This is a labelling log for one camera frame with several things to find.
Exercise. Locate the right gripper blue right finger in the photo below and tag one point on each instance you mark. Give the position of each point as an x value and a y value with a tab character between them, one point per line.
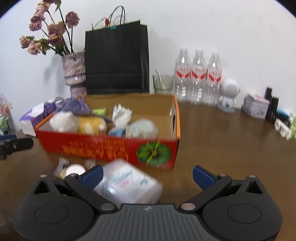
203	178

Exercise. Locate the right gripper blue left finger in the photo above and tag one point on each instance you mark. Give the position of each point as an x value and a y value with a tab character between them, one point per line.
92	177

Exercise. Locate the white jar lid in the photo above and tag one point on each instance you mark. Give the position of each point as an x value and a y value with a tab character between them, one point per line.
72	169

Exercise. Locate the blue snack wrapper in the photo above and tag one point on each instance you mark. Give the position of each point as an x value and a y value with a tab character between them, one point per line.
117	132

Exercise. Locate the white paper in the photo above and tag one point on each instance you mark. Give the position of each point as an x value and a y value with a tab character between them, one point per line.
121	116

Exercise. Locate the purple knitted cloth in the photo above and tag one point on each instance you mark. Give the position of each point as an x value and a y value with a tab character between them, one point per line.
72	104

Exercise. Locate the colourful packets at left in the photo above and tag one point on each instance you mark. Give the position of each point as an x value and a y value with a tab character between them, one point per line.
7	125

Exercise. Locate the purple tissue pack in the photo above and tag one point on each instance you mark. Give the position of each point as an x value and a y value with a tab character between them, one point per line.
35	115

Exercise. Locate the small clear wrapper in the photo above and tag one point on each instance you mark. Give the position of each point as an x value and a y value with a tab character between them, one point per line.
60	171

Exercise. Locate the red orange cardboard box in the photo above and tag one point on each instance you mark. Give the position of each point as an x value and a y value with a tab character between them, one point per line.
160	152

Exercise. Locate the yellow white plush toy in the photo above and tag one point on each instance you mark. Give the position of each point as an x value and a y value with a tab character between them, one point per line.
68	122

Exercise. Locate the green tissue pack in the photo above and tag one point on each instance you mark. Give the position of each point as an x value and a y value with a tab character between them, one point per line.
100	111

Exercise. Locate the pale green scrubber ball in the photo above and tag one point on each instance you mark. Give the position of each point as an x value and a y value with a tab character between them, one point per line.
142	128

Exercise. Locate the small tin box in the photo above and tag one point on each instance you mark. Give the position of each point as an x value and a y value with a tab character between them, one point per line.
255	106

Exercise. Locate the white strip item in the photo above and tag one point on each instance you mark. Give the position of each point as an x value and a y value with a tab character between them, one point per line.
284	130

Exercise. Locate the black cosmetic tube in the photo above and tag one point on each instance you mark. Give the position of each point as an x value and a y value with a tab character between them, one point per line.
268	93
272	110

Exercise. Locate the white astronaut figure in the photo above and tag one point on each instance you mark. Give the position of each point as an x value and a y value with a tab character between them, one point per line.
229	91

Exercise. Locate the white spoon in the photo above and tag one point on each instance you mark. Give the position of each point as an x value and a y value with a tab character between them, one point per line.
160	87

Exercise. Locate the green tinted glass cup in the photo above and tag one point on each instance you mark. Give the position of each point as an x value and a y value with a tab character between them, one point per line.
168	84

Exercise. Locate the right water bottle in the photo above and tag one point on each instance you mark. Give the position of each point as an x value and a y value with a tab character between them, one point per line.
214	76

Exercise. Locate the water bottle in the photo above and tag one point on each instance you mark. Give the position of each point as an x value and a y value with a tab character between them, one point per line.
182	75
198	76
214	76

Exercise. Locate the purple textured vase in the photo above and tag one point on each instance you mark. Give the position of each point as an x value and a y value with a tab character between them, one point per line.
74	73

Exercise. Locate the middle water bottle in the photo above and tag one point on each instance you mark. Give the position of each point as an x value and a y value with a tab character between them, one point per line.
198	76

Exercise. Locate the left water bottle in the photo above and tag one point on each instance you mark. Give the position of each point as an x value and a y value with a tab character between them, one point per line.
182	75

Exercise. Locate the black paper bag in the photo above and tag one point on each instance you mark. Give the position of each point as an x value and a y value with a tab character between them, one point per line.
117	61

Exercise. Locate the dried pink flowers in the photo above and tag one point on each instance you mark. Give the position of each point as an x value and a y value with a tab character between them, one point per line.
58	36

